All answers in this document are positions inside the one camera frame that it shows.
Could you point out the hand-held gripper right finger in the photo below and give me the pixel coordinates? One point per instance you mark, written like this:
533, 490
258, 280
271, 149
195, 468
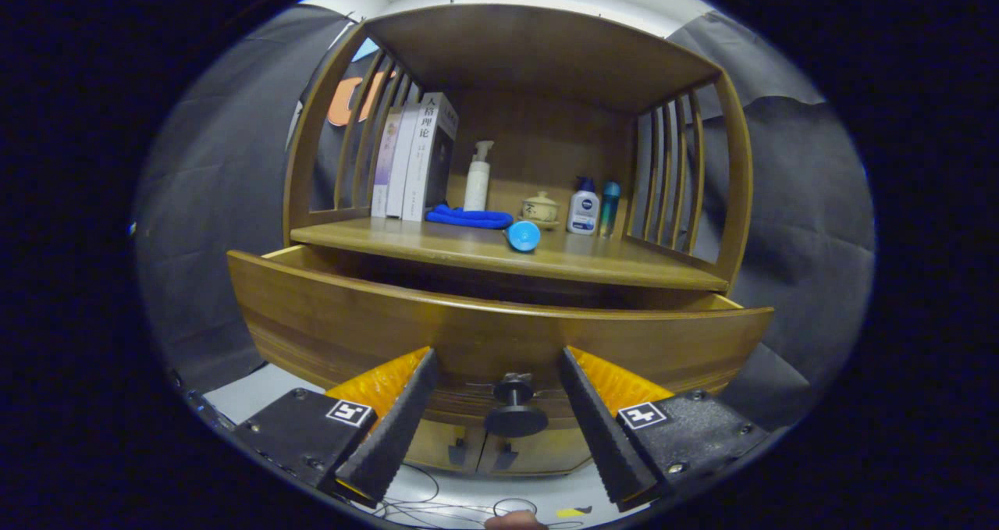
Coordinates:
605, 436

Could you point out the white pump bottle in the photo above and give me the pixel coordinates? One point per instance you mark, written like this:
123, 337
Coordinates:
477, 186

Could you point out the slim teal bottle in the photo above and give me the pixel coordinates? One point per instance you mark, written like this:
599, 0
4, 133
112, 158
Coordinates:
609, 206

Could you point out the blue folded cloth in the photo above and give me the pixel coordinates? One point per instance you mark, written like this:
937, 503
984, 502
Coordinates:
468, 218

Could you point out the yellow floor sticker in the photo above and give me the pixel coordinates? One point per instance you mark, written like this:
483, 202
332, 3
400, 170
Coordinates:
572, 512

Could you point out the wooden cabinet door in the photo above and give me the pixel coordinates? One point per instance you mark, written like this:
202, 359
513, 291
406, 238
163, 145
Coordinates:
437, 448
546, 456

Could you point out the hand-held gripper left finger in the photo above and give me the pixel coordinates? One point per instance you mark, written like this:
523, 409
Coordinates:
394, 436

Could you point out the blue and white cosmetic tube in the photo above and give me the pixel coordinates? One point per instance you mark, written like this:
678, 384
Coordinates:
523, 236

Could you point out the wooden countertop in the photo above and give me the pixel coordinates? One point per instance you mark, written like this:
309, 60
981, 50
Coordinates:
609, 261

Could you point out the white book with portrait cover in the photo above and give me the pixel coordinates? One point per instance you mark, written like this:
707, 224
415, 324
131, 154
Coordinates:
433, 155

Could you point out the wooden cabinet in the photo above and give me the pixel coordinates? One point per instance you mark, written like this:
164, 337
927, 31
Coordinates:
538, 54

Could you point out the white bottle with blue cap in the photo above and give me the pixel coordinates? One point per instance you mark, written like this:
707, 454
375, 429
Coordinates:
583, 211

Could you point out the beige lidded teacup with saucer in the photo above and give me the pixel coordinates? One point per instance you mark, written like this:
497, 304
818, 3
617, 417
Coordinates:
540, 208

